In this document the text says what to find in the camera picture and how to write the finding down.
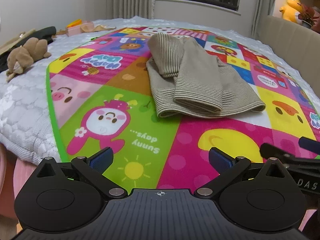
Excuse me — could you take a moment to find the pink box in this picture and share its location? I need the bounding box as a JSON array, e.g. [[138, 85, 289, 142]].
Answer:
[[67, 21, 94, 37]]

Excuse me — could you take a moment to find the beige upholstered headboard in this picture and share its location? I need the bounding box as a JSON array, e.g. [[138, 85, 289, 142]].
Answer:
[[257, 15, 320, 90]]

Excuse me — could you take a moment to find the beige cloth strap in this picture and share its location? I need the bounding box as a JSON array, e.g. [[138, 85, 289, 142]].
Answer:
[[0, 29, 37, 54]]

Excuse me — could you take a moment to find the brown plush toy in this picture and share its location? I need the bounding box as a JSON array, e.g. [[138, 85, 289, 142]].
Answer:
[[5, 37, 52, 82]]

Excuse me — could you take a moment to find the beige striped knit garment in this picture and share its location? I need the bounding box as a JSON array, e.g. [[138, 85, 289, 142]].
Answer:
[[146, 32, 266, 118]]

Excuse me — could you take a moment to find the yellow orange plastic item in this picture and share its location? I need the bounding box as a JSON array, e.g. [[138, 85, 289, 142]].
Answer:
[[65, 19, 83, 28]]

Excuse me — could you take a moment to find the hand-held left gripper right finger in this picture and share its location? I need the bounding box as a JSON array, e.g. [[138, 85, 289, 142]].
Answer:
[[195, 147, 288, 199]]

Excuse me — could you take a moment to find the yellow plush duck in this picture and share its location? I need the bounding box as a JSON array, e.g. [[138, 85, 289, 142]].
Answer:
[[279, 0, 307, 23]]

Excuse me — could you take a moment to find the colourful cartoon play mat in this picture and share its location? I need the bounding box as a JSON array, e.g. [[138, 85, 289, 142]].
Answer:
[[45, 26, 320, 198]]

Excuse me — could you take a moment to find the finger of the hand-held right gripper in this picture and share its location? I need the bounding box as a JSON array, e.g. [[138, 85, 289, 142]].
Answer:
[[299, 137, 320, 151], [260, 143, 300, 165]]

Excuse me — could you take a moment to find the black clothing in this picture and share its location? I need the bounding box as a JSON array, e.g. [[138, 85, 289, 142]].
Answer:
[[0, 26, 57, 72]]

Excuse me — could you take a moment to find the red leaf potted plant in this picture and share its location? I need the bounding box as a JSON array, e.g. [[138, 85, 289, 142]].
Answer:
[[297, 4, 320, 29]]

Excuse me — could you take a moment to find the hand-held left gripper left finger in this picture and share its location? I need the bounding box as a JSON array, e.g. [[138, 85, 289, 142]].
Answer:
[[37, 147, 128, 200]]

